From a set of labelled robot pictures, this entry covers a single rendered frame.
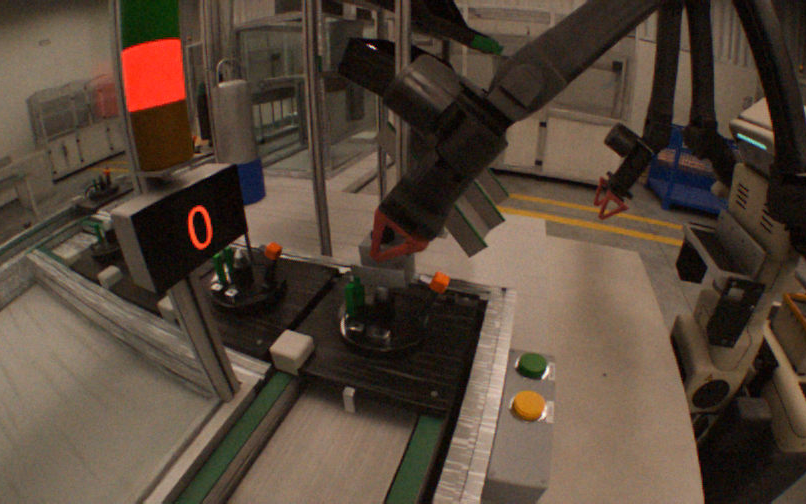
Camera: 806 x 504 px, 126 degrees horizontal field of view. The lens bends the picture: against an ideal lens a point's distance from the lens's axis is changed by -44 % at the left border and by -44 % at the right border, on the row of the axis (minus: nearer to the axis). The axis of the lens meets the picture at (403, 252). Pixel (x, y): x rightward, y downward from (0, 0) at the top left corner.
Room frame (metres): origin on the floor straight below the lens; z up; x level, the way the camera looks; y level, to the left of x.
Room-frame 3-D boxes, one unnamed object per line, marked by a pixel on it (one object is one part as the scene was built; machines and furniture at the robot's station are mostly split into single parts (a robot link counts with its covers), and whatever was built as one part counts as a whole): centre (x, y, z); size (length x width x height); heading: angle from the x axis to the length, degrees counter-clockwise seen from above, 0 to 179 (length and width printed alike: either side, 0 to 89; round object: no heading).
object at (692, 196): (3.55, -3.80, 0.49); 1.26 x 0.87 x 0.98; 72
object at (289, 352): (0.34, 0.15, 0.97); 0.05 x 0.05 x 0.04; 71
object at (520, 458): (0.25, -0.15, 0.93); 0.21 x 0.07 x 0.06; 161
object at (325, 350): (0.40, 0.03, 0.96); 0.24 x 0.24 x 0.02; 71
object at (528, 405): (0.25, -0.15, 0.96); 0.04 x 0.04 x 0.02
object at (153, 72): (0.26, 0.20, 1.33); 0.05 x 0.05 x 0.05
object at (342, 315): (0.40, 0.03, 0.98); 0.14 x 0.14 x 0.02
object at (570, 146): (4.84, -1.40, 1.13); 3.06 x 1.36 x 2.25; 70
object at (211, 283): (0.49, 0.27, 1.01); 0.24 x 0.24 x 0.13; 71
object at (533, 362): (0.32, -0.17, 0.96); 0.04 x 0.04 x 0.02
